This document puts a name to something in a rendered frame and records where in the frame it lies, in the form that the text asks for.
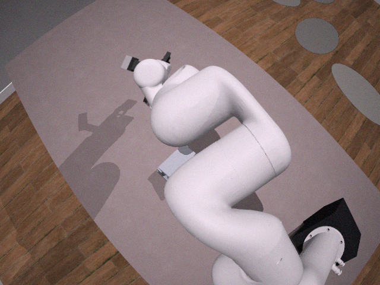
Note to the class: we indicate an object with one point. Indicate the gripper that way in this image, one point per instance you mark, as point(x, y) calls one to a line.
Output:
point(167, 65)

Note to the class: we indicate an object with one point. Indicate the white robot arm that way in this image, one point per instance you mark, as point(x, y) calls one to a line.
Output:
point(255, 248)

